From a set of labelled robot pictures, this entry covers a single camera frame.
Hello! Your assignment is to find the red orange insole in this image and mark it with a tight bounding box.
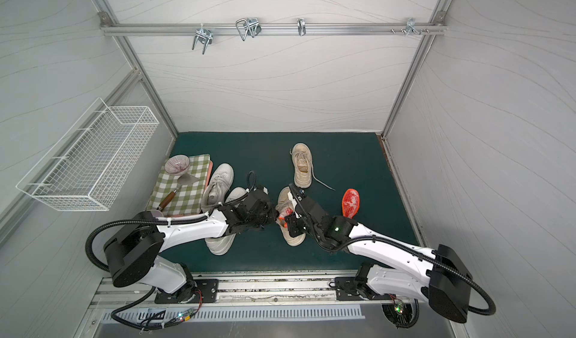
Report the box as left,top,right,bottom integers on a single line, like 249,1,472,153
341,189,360,218

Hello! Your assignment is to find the white sneaker front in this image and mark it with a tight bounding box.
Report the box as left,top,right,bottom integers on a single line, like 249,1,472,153
205,187,246,256

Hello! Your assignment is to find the white sneaker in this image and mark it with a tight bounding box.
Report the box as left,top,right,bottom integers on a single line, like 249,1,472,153
200,163,234,213
205,187,246,256

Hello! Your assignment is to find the beige lace sneaker with laces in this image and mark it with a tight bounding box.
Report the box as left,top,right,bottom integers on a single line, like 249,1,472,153
290,142,334,190

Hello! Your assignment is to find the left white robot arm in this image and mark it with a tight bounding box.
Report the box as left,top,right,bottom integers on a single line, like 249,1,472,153
85,186,278,294

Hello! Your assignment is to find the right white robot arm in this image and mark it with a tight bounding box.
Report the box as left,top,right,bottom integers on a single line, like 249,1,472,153
286,186,497,323

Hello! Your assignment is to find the white sneaker rear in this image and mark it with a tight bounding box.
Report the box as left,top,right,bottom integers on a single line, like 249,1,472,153
200,163,234,213

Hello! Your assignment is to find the green checkered cloth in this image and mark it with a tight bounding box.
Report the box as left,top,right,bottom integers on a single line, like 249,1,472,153
146,154,213,216

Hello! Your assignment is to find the metal U-bolt hook left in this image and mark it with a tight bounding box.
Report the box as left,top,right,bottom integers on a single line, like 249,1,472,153
192,26,213,55

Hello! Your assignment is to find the metal u-bolt hook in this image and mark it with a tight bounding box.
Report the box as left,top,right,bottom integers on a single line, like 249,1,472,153
235,17,262,41
192,26,213,55

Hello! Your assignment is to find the metal U-bolt hook middle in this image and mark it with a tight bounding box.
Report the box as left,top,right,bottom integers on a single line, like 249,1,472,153
235,17,262,41

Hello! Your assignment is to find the metal clip hook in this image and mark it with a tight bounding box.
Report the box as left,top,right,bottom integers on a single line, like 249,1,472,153
296,18,306,37

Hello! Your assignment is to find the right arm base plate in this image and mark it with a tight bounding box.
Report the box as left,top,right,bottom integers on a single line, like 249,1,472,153
328,277,391,301

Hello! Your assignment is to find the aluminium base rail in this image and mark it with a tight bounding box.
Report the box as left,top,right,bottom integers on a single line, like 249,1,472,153
88,268,422,309

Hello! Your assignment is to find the purple saucepan wooden handle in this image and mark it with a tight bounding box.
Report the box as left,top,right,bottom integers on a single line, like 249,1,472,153
146,185,182,217

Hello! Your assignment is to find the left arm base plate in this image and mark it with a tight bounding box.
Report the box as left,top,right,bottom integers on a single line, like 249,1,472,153
154,279,219,304

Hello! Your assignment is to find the white slotted cable duct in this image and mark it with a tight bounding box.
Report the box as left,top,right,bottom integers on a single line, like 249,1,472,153
118,304,365,323

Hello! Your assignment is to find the white wire basket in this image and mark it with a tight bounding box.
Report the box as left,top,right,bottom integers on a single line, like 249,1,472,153
16,98,159,211

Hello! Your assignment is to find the metal bracket hook right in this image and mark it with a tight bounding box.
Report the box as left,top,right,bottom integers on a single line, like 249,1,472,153
390,18,430,36

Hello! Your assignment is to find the metal crossbar rail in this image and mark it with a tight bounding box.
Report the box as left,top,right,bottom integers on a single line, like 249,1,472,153
100,21,448,37

